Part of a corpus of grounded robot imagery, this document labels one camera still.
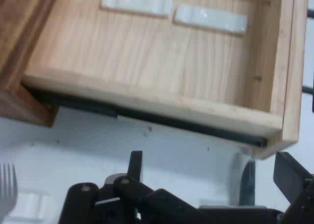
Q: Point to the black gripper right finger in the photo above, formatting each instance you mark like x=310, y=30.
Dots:
x=294, y=182

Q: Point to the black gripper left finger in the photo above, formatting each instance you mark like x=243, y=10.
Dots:
x=127, y=199

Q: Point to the white ceramic cutlery rest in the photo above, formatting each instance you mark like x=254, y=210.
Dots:
x=29, y=205
x=211, y=19
x=136, y=3

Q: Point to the silver fork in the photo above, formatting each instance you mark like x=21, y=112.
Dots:
x=8, y=184

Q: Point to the light wooden drawer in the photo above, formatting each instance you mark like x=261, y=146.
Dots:
x=147, y=74

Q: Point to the dark wooden cabinet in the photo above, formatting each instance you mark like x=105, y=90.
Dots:
x=14, y=62

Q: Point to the black drawer slide rail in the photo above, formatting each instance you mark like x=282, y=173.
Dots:
x=171, y=122

